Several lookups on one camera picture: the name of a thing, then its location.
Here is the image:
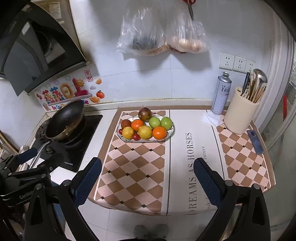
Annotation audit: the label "metal ladle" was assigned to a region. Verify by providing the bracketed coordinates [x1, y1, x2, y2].
[252, 68, 268, 103]

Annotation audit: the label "dark red brown fruit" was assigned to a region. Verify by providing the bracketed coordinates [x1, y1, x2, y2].
[121, 119, 132, 129]

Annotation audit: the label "white wall socket strip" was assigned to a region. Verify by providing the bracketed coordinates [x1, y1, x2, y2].
[219, 53, 256, 73]

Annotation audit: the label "red handled scissors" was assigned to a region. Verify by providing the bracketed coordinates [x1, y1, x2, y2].
[183, 0, 196, 20]

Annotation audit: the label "black frying pan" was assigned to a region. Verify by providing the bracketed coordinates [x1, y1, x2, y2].
[27, 99, 84, 170]

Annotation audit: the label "grey slippers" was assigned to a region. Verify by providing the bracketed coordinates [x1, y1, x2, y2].
[133, 224, 169, 240]

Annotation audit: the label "grey gas canister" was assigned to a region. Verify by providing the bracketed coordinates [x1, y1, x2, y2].
[211, 72, 232, 115]

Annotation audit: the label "cream utensil holder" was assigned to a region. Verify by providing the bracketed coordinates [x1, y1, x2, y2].
[224, 87, 259, 134]

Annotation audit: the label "dark purple red fruit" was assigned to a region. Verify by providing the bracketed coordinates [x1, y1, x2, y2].
[138, 108, 152, 121]

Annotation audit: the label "orange mandarin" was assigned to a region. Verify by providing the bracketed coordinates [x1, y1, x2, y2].
[131, 119, 144, 132]
[152, 126, 167, 140]

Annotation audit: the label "black range hood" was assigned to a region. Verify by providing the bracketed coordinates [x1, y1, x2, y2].
[1, 1, 87, 95]

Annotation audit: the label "checkered brown table mat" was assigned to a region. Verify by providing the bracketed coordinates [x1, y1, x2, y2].
[89, 106, 275, 215]

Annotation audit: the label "oval floral ceramic plate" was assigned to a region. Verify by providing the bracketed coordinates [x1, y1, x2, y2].
[116, 116, 175, 143]

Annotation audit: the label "plastic bag with dark contents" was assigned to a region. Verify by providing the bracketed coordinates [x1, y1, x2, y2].
[117, 6, 168, 56]

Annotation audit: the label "green apple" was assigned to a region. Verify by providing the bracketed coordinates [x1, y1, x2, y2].
[149, 116, 161, 129]
[161, 116, 173, 131]

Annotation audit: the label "plastic bag with eggs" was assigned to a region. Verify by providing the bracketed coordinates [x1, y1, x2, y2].
[165, 3, 210, 54]

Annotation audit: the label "colourful wall sticker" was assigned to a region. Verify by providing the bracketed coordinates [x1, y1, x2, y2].
[34, 65, 105, 112]

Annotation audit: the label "yellow lemon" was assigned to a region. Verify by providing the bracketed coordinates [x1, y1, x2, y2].
[138, 126, 152, 140]
[122, 126, 134, 140]

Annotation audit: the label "white folded tissue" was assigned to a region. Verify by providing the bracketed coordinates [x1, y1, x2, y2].
[202, 111, 224, 127]

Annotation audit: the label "wooden chopsticks bundle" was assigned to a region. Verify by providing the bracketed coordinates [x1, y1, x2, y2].
[242, 69, 267, 103]

